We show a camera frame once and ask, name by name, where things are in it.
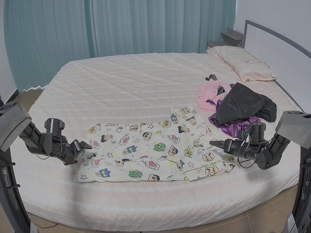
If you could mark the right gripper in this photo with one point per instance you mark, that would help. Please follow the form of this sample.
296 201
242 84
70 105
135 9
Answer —
234 148

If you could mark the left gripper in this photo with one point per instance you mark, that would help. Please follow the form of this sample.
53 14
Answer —
71 150

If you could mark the white printed pyjama top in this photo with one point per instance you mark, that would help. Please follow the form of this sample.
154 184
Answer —
145 149

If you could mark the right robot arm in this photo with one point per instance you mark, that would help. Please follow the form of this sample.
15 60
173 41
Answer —
284 139

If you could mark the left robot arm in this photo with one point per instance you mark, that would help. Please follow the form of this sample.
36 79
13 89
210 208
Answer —
31 137

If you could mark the bed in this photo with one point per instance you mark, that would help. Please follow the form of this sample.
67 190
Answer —
121 81

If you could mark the purple satin garment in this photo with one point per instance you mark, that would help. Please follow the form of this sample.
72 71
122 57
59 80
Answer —
230 129

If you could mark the black garment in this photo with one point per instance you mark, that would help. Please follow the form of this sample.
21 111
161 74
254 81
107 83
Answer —
240 103

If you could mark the pink garment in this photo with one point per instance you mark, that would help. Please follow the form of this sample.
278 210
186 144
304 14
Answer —
206 93

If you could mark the small grey garment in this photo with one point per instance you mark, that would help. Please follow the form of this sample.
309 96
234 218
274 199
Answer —
211 77

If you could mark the cream pillow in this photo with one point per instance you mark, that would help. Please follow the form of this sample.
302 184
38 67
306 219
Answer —
243 62

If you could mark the grey bedside table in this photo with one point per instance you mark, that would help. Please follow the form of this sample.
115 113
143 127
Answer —
228 39

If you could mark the blue-green curtain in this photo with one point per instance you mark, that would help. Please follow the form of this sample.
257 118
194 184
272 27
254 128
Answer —
158 18
48 33

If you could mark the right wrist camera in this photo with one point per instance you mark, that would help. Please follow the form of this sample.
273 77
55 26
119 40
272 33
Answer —
242 135

